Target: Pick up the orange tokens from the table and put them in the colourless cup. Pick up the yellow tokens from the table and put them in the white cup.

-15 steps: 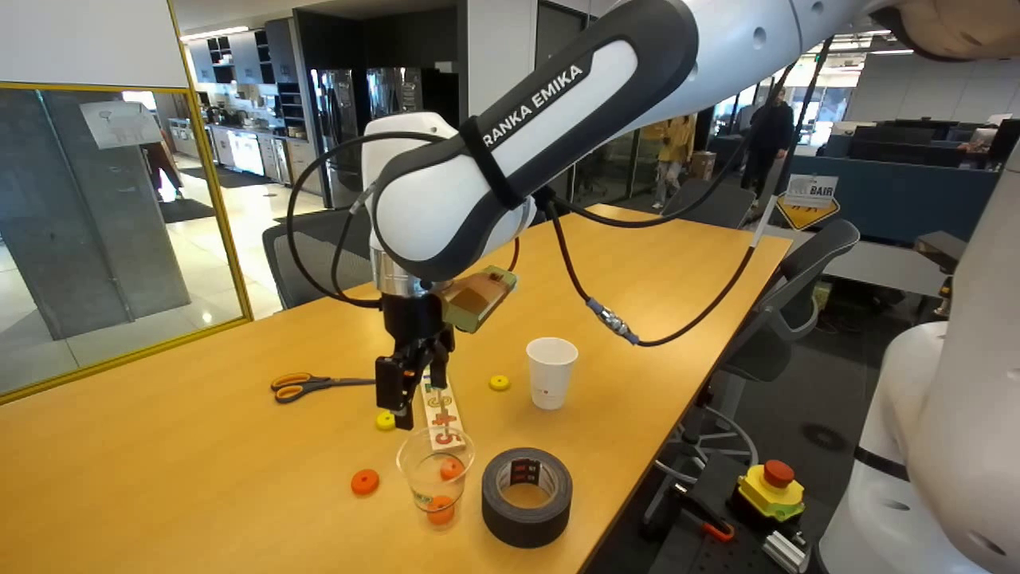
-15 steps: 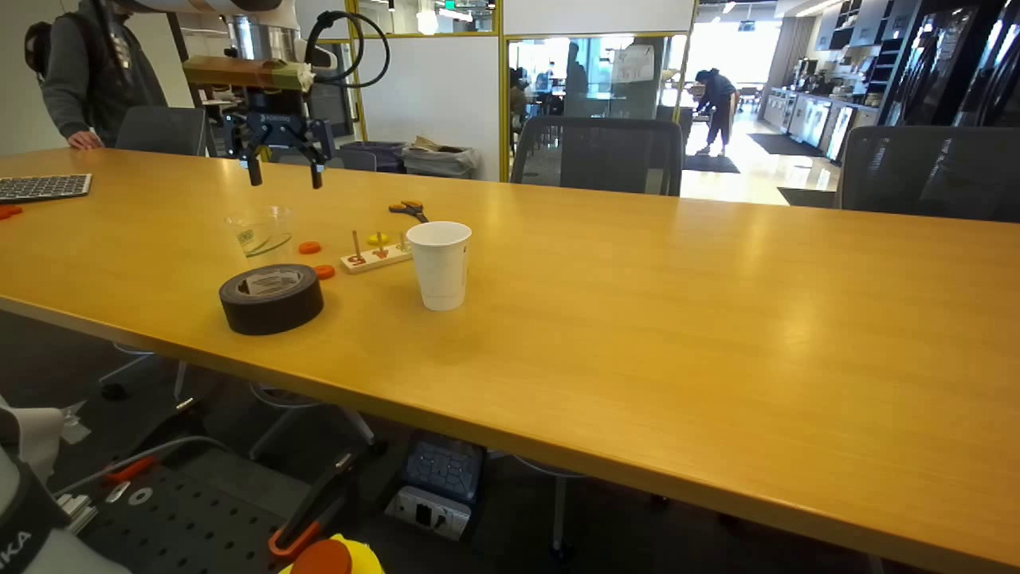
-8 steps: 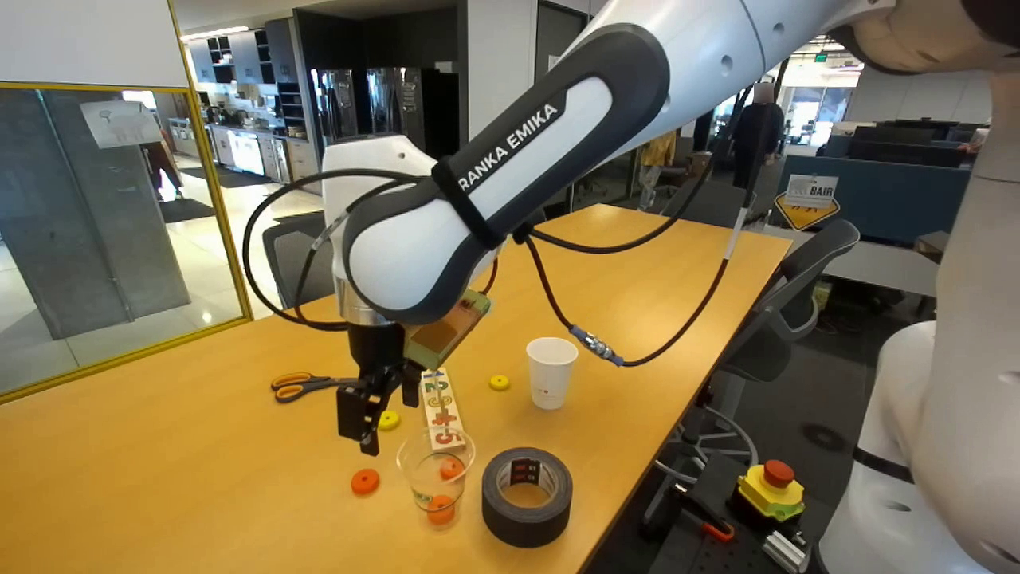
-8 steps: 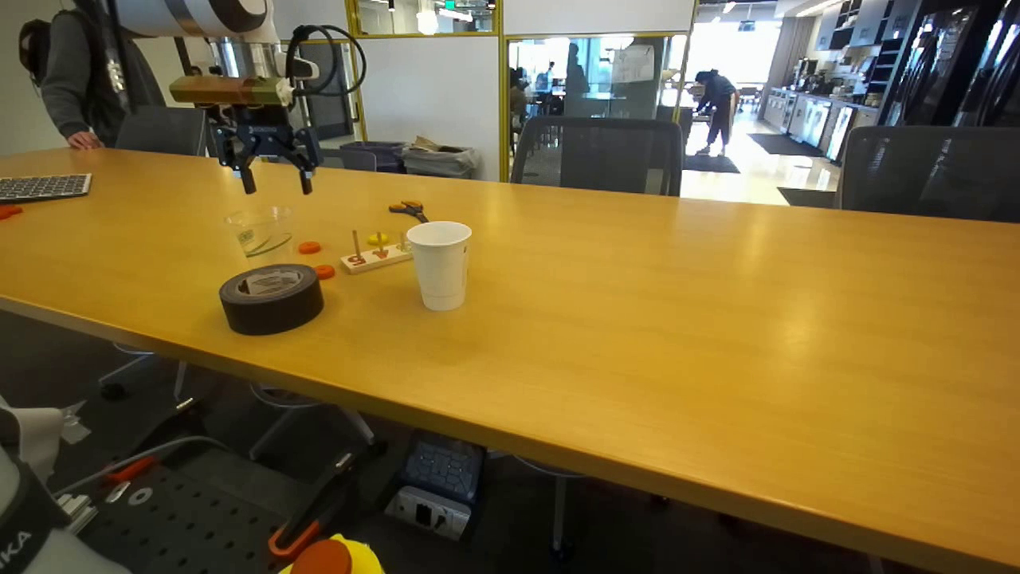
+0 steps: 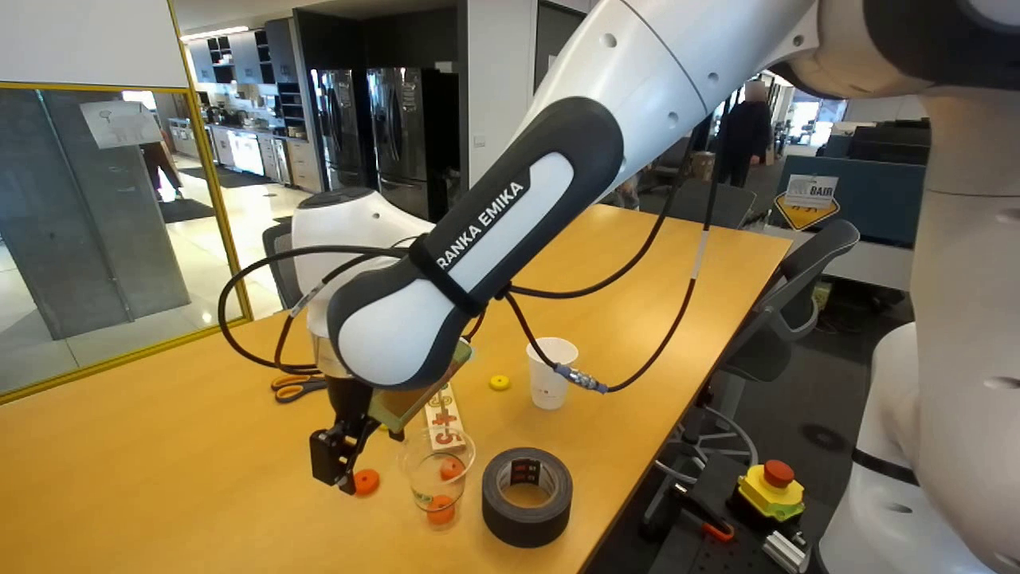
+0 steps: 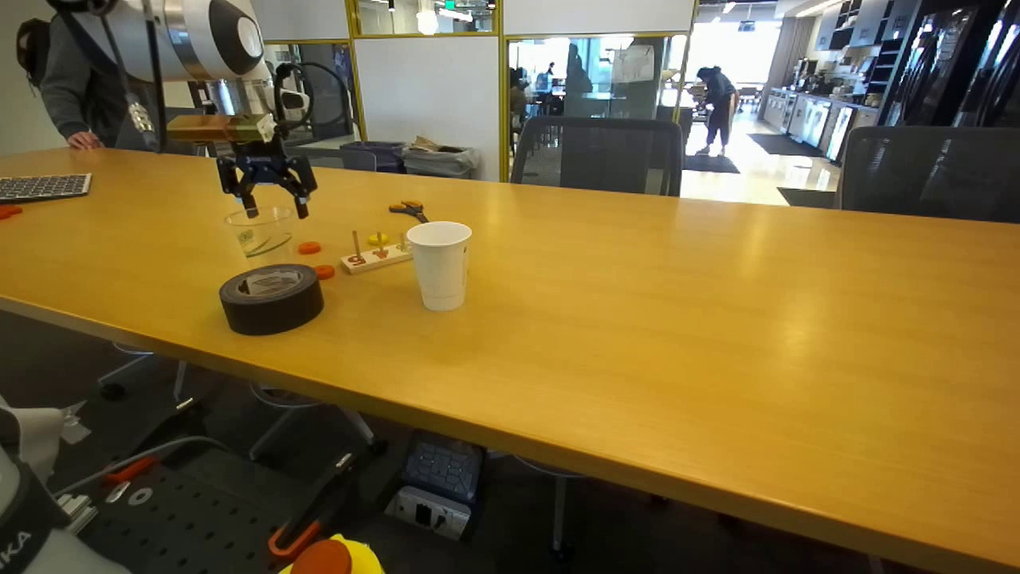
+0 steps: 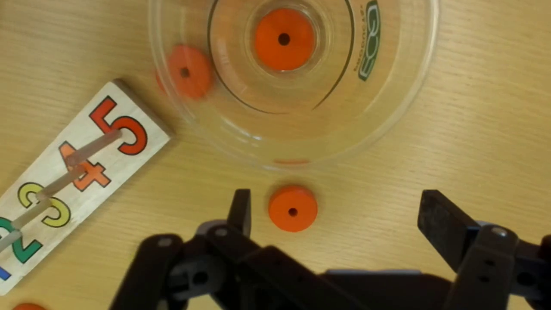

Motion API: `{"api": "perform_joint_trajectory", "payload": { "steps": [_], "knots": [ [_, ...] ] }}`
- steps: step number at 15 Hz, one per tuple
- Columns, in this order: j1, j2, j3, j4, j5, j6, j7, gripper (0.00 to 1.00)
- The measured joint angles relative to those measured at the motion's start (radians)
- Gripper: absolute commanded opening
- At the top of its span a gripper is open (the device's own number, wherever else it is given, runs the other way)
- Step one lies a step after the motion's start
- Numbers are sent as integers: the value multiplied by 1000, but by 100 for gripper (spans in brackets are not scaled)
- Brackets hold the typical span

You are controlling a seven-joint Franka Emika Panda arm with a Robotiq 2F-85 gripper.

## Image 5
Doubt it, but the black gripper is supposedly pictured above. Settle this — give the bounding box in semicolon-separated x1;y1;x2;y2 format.
307;377;382;497

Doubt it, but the clear plastic cup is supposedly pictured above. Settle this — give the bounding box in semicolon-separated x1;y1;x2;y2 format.
399;423;480;531

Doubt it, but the white paper cup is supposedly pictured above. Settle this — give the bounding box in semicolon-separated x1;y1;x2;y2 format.
524;333;582;414

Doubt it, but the wooden number peg board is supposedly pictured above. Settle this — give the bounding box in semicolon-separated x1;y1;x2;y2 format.
421;383;472;456

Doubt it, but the black tape roll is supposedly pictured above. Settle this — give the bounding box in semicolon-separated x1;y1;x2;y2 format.
477;444;576;552

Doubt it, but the grey fabric chair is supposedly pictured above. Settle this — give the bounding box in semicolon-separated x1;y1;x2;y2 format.
260;217;307;312

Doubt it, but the yellow framed glass partition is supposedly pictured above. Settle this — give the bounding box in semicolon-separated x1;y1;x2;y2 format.
0;0;258;408

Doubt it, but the white kitchen counter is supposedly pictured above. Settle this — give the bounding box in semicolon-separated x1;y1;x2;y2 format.
211;122;324;198

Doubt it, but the black glass door fridge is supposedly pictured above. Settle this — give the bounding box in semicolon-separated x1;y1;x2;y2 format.
362;62;434;223
309;66;372;210

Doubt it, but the yellow red emergency stop button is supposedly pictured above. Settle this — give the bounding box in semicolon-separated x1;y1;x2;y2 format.
736;456;811;526

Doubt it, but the silver metal box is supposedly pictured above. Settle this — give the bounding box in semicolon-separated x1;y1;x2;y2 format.
761;526;813;574

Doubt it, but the dark office chair with armrest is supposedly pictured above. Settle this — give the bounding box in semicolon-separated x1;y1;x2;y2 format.
721;217;863;386

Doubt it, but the small yellow table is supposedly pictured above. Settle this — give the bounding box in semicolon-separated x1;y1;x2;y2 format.
769;173;843;231

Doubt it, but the person in black coat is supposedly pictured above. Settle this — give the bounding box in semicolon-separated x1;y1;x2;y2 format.
721;75;779;190

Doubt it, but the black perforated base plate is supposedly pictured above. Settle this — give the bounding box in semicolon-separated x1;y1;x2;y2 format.
644;456;821;574

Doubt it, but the black orange handled tool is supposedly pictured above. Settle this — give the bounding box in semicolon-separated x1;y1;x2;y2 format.
677;505;738;547

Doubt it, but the grey cable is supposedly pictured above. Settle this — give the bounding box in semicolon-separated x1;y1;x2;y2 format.
650;403;766;490

